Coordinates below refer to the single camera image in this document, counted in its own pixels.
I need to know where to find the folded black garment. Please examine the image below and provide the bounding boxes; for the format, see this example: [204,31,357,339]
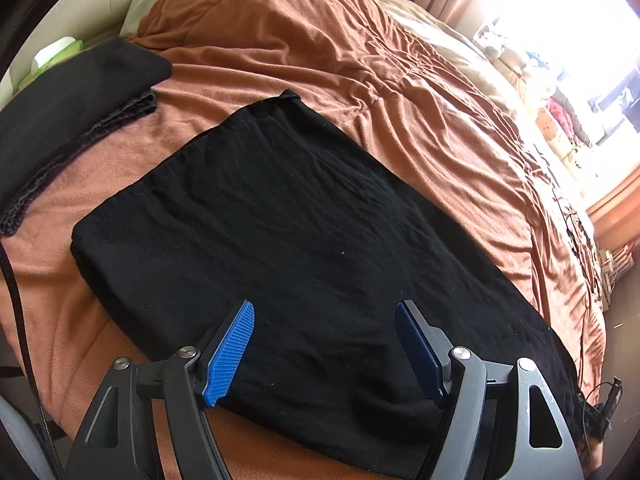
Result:
[0,36,173,196]

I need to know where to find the red cloth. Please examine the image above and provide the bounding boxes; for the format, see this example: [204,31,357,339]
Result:
[545,97,576,141]

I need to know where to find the brown blanket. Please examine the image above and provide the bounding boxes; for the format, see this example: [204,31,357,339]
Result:
[0,0,608,480]

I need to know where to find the black pants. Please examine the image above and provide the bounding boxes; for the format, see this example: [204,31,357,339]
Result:
[70,89,591,476]

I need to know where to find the green tissue pack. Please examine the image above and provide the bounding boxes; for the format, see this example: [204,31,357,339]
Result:
[30,37,83,73]

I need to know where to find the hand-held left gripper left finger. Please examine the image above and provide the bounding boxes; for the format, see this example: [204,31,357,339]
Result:
[60,300,257,480]

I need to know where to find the black knit garment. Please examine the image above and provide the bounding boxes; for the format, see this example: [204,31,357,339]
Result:
[0,91,158,236]

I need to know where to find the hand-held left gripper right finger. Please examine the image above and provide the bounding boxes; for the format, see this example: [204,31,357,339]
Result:
[395,300,586,480]

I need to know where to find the white plush toy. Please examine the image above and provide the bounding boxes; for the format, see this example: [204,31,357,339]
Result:
[475,30,531,76]

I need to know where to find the white wire rack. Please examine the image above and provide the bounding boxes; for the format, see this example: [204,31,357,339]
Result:
[600,245,640,306]

